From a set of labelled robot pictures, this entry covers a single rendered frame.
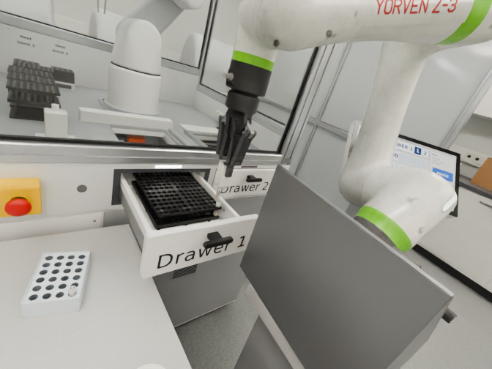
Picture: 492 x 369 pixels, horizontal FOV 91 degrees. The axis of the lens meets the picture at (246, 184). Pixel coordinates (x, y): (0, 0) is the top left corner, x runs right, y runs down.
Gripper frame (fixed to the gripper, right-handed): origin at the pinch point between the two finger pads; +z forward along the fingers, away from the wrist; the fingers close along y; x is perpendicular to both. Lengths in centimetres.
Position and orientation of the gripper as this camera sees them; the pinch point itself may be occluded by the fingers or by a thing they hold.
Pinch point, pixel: (223, 173)
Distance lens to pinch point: 63.3
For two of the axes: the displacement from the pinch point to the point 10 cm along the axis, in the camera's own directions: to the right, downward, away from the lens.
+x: 7.7, -0.5, 6.4
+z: -2.7, 8.8, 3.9
